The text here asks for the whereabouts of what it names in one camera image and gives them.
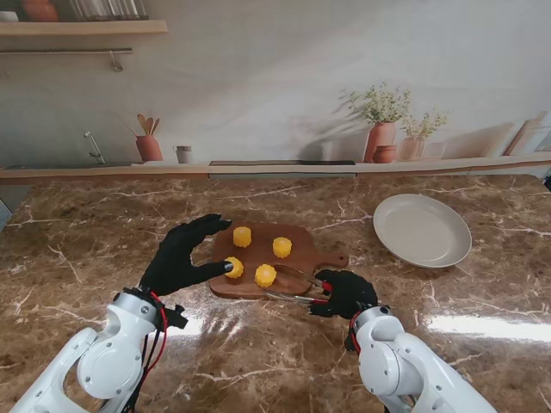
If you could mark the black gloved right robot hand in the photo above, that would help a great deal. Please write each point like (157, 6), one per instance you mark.
(351, 292)

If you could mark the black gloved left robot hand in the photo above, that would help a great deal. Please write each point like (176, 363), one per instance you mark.
(172, 262)

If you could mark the yellow corn chunk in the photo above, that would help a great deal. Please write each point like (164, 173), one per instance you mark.
(265, 275)
(242, 237)
(236, 269)
(282, 247)

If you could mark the dark wooden cutting board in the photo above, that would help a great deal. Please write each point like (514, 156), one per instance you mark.
(260, 254)

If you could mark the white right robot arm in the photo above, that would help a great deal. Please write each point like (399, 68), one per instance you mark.
(409, 365)

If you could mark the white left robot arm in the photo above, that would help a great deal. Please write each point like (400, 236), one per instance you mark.
(107, 365)

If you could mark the beige round plate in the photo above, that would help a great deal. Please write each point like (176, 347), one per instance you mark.
(422, 232)

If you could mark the wooden counter ledge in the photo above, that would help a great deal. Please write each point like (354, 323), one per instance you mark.
(129, 172)

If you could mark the terracotta holder with wooden utensils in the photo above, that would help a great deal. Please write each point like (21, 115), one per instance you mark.
(149, 148)

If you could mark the chrome faucet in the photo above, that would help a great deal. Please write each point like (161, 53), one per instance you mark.
(95, 150)

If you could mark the leaning wooden boards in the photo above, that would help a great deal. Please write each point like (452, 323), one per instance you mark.
(523, 137)

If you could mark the row of glass jars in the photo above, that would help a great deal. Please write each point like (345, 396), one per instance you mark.
(107, 9)

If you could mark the round terracotta pot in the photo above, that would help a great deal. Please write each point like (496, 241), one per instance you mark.
(39, 10)

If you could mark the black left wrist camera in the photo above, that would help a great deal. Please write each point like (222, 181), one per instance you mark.
(176, 319)

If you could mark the metal wall rail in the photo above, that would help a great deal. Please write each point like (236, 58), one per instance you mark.
(64, 51)

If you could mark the light wooden wall shelf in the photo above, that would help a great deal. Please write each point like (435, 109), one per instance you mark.
(86, 28)

